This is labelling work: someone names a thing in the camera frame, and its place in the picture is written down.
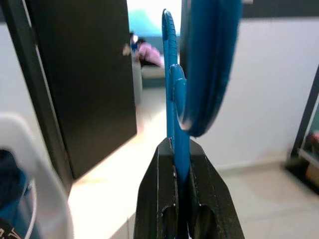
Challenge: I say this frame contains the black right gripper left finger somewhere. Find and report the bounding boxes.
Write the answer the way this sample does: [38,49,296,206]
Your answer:
[133,137,179,239]

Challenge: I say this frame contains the dark wooden door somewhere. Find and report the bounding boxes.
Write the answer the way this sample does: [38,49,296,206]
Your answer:
[1,0,138,195]

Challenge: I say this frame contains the black metal shelf frame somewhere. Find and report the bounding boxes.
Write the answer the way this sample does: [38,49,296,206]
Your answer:
[285,71,319,176]

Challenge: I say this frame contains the pink bag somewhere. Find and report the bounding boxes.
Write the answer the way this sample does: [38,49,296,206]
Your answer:
[138,41,163,67]

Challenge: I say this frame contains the white plastic chair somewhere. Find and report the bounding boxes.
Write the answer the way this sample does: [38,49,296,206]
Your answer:
[0,113,75,239]

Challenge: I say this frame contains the blue laundry basket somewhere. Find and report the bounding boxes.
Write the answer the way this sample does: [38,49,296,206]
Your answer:
[0,171,38,239]

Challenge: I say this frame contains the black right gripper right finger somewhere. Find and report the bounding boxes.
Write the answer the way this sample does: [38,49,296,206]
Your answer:
[186,138,246,239]

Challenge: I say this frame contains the black printed t-shirt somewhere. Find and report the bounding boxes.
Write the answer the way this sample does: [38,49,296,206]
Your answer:
[0,217,19,239]

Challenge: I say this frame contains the blue plastic hanger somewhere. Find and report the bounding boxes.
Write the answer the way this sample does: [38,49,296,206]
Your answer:
[161,0,244,239]

